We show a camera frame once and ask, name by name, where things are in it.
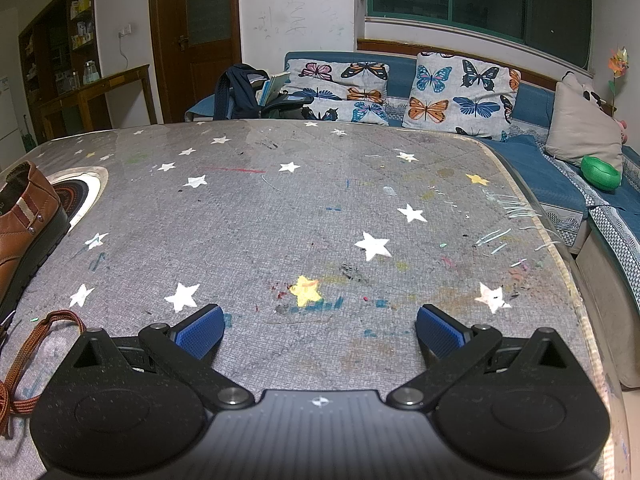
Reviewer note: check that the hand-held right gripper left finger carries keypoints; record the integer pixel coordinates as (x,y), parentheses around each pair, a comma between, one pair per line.
(200,332)

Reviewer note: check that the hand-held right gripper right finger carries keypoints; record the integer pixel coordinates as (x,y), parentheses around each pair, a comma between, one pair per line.
(440,332)

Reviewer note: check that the brown leather shoe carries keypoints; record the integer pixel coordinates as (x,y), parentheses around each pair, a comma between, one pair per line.
(20,245)

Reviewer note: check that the round black induction hob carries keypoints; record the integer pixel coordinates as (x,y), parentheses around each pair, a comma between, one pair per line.
(80,195)

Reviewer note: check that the green ball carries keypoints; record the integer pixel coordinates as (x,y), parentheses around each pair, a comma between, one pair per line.
(600,172)

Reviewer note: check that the square butterfly print cushion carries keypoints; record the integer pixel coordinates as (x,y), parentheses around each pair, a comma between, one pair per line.
(460,95)

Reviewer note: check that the dark blue backpack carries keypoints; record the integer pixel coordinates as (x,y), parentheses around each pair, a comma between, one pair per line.
(240,92)

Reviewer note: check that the brown wooden door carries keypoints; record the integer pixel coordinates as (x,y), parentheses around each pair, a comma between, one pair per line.
(200,85)

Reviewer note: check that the beige pillow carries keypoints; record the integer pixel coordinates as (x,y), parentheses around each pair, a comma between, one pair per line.
(582,130)

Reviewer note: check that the book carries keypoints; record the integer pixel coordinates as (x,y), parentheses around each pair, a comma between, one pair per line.
(276,87)

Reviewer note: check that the wooden side table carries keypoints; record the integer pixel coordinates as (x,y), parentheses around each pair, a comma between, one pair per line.
(105,87)

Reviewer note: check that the green broom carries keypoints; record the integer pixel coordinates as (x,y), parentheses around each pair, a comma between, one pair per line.
(26,135)

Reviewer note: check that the long butterfly print cushion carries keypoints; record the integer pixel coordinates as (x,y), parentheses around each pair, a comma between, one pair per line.
(345,85)

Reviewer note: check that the pink toy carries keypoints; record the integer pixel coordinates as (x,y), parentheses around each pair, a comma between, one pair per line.
(622,132)

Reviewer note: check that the glass pitcher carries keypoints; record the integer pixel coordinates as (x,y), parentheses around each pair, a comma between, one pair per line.
(90,73)

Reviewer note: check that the panda plush toy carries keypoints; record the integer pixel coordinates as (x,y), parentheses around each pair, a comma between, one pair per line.
(592,95)

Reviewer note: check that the white fridge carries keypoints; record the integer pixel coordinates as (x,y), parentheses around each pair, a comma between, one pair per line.
(9,115)

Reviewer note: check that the dark wooden shelf cabinet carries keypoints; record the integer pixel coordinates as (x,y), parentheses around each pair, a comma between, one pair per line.
(60,45)

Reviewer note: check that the orange headed doll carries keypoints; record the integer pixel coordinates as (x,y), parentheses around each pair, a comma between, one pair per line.
(617,62)

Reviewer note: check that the white wall socket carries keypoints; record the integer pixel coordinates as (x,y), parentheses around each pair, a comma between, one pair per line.
(125,30)

